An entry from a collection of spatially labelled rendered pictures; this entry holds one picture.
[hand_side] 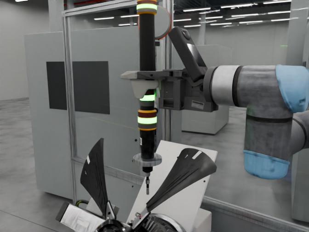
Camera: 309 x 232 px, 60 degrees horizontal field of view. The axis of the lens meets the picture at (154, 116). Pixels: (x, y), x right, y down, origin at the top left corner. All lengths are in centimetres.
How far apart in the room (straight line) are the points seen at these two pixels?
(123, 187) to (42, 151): 205
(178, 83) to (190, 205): 57
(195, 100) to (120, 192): 139
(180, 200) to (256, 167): 57
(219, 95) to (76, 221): 79
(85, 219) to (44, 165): 271
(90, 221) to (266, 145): 75
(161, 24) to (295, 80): 93
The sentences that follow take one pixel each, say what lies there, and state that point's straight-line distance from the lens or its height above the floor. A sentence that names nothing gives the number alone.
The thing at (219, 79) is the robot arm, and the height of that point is 166.
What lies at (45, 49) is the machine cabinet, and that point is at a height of 187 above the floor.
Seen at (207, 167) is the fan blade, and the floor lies 141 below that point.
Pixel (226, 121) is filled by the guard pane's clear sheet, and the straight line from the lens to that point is 131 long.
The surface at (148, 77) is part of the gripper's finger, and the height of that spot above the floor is 166.
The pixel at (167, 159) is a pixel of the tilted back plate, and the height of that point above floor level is 131.
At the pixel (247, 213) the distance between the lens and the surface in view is 141.
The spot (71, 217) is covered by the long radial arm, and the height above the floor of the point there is 111.
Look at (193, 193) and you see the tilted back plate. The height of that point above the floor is 123.
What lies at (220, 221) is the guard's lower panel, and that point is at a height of 91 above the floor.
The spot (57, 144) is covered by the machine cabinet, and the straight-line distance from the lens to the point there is 349.
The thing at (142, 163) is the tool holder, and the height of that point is 146.
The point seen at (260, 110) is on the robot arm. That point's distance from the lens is 47.
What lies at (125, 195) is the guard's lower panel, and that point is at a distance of 183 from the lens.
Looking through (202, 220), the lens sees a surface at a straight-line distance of 136.
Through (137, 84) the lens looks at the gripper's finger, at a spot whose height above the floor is 164.
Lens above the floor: 168
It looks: 11 degrees down
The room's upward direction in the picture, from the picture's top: straight up
